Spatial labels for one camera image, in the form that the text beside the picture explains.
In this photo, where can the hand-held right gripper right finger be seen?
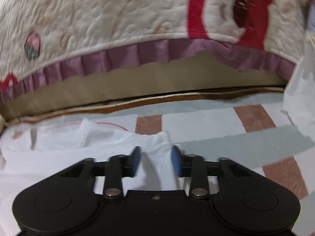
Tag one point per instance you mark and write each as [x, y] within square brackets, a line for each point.
[176, 161]

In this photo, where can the white crumpled cloth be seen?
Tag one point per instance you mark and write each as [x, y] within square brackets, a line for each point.
[300, 98]

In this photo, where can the checked pastel rug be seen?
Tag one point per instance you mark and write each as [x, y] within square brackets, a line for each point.
[209, 123]

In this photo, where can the beige bed frame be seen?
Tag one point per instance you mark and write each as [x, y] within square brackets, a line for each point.
[172, 73]

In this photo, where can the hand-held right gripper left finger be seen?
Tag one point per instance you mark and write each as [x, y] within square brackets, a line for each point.
[135, 161]

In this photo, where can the quilted bear-print bedspread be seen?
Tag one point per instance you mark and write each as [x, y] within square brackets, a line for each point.
[110, 17]

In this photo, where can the white long-sleeved shirt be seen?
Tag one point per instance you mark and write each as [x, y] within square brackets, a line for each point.
[61, 152]

